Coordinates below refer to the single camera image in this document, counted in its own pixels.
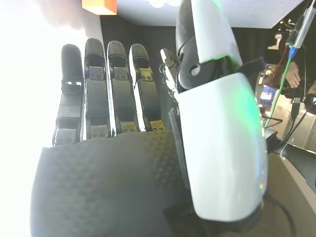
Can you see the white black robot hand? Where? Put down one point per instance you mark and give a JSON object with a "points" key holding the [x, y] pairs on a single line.
{"points": [[111, 185]]}

